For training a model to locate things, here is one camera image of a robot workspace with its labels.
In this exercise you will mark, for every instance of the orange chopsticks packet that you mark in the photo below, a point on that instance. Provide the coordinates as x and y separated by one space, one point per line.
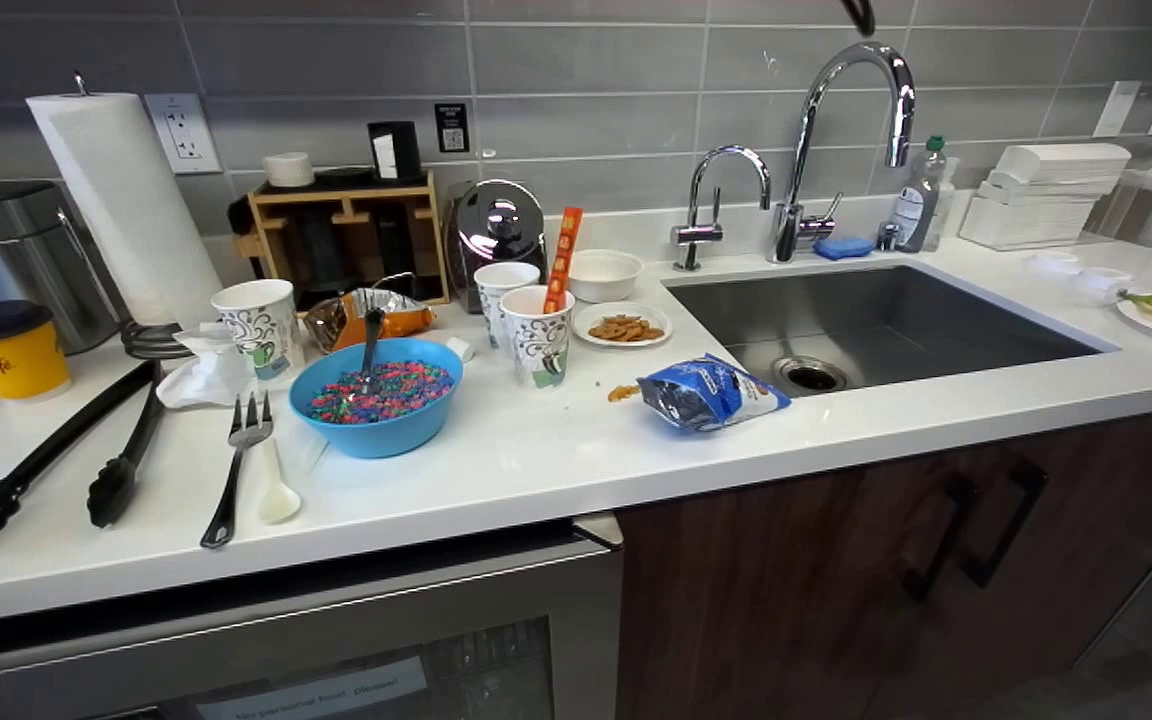
560 255

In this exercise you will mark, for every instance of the white bowl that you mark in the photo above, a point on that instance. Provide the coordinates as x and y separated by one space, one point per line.
606 276

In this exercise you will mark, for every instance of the printed white paper cup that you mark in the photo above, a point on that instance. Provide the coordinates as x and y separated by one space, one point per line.
259 333
539 348
497 285

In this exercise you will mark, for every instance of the orange bowl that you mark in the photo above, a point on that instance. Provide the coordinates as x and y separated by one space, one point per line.
400 320

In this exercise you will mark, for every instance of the small white cup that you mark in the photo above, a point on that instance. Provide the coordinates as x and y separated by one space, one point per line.
289 171

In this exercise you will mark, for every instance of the blue bowl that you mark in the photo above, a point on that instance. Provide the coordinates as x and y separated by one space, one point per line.
377 437

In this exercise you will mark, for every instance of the yellow cup black lid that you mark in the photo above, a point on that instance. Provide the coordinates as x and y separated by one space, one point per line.
17 360

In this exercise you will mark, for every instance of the large chrome faucet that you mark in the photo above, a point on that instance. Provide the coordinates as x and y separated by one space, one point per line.
859 60

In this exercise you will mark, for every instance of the clear soap bottle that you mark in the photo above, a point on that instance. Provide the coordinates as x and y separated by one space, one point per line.
919 205

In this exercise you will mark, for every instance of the blue sponge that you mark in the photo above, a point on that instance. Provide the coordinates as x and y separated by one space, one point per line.
840 247

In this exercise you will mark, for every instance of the white plastic container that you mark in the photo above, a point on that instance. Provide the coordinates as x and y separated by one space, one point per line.
1043 203

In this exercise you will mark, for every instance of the small chrome faucet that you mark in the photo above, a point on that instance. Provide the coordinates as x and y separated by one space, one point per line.
697 226

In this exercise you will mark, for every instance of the stainless steel sink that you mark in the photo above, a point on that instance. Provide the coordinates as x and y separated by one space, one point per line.
897 320

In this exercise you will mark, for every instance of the crumpled white paper towel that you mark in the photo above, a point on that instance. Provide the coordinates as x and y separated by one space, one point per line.
1081 276

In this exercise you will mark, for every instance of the brown cookie pile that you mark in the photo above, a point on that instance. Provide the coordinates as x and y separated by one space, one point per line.
627 325

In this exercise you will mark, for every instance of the yellow banana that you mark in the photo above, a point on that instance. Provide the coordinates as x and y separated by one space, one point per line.
1144 303

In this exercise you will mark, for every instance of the blue cookie bag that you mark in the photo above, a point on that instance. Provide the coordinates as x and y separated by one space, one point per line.
708 399

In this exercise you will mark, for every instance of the white cookie plate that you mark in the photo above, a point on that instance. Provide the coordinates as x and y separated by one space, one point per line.
585 330

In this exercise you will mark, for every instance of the black chrome kettle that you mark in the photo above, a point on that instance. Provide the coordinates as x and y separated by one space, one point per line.
497 226

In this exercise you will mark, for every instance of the brown cookie crumb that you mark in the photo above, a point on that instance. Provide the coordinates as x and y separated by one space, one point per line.
622 395

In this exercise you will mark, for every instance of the small black device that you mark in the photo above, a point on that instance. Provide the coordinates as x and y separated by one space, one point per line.
392 150

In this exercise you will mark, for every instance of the wooden organizer rack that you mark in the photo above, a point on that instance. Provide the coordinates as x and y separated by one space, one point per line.
339 203

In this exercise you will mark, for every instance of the dark metal spoon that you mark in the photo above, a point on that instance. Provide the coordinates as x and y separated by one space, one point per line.
375 343

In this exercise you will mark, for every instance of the dark wood cabinet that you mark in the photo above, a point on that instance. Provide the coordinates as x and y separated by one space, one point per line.
801 600

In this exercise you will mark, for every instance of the colourful candy pile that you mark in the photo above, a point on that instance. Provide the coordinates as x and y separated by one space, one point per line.
400 395

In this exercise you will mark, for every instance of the crumpled white napkin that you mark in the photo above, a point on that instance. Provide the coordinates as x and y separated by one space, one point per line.
202 383

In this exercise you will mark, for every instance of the white plastic spoon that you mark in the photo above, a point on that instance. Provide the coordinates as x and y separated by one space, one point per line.
276 500

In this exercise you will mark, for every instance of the white paper towel roll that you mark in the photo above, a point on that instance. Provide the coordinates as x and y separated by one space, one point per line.
120 203

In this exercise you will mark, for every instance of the stainless steel dishwasher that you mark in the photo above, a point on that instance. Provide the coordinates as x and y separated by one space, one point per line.
269 640

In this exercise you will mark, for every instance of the stainless steel countertop appliance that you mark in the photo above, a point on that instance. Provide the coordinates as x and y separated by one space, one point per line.
31 255

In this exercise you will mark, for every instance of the black tongs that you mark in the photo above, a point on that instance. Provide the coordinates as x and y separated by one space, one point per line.
17 474

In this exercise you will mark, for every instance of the black wall switch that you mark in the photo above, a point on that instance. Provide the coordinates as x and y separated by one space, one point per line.
453 128

